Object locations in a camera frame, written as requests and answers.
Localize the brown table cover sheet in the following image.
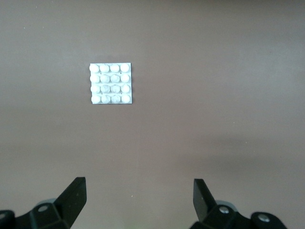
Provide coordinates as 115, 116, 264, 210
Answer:
0, 0, 305, 229

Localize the white studded base plate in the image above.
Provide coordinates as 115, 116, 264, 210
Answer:
89, 62, 133, 105

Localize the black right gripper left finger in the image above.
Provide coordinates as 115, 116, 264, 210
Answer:
0, 177, 87, 229

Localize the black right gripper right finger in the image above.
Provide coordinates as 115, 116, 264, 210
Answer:
190, 178, 286, 229

